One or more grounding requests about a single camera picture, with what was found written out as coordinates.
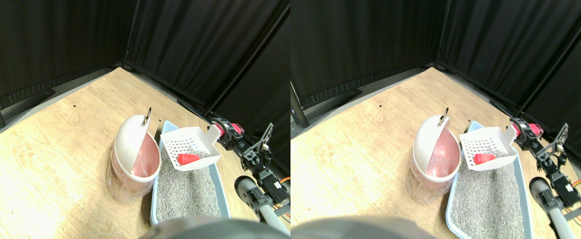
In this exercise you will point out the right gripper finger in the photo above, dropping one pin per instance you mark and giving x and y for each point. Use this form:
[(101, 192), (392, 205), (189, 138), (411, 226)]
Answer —
[(520, 126), (222, 126)]

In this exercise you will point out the red lump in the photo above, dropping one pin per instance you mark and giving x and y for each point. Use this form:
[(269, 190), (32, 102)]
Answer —
[(483, 159), (187, 159)]

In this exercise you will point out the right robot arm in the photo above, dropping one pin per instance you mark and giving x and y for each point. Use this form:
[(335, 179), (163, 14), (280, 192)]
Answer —
[(562, 194), (265, 184)]

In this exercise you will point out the blue litter tray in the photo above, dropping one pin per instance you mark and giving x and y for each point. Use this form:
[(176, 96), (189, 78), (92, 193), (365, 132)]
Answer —
[(490, 199), (186, 194)]

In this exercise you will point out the black curtain stand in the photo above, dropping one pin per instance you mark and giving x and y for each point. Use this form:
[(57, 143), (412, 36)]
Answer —
[(444, 30), (131, 30), (559, 55), (250, 55)]

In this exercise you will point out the white bin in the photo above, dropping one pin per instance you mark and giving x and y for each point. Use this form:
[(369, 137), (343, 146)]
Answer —
[(128, 144), (425, 144)]

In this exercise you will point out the black curtain stand foot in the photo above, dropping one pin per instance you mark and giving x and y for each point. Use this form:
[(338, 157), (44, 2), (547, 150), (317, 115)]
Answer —
[(26, 98), (335, 97)]

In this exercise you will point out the black bracket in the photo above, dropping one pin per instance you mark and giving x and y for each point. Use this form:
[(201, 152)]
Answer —
[(265, 137), (561, 137)]

